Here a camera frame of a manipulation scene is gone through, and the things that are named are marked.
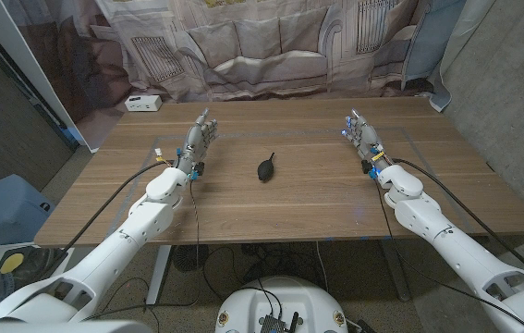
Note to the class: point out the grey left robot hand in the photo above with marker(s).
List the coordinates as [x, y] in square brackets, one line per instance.
[194, 143]

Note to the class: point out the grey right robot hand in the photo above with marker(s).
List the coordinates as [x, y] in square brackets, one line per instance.
[367, 139]

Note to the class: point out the black rubber air blower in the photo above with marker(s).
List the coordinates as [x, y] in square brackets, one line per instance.
[265, 170]

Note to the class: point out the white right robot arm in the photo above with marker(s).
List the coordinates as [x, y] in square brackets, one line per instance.
[455, 245]

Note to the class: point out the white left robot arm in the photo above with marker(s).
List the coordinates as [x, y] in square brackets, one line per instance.
[118, 245]

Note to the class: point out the white power strip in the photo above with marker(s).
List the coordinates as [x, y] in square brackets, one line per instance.
[143, 103]

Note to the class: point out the round black floor fan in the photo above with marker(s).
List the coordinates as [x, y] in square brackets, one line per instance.
[190, 258]

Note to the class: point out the printed living room backdrop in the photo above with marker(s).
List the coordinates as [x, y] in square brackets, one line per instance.
[261, 46]

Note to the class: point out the white table leg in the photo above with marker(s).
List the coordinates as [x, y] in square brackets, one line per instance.
[157, 273]

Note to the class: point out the grey table leg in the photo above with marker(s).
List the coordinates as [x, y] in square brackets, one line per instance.
[394, 273]

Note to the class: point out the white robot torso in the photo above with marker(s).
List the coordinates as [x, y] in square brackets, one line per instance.
[252, 300]

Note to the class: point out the black electronics module with antenna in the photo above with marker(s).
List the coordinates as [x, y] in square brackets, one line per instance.
[273, 324]

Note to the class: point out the blue-grey plastic bin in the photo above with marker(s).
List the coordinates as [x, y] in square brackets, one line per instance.
[3, 213]

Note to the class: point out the black object with yellow disc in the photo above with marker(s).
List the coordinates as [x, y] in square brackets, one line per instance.
[30, 266]

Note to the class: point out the white door frame post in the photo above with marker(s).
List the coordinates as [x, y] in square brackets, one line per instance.
[26, 60]

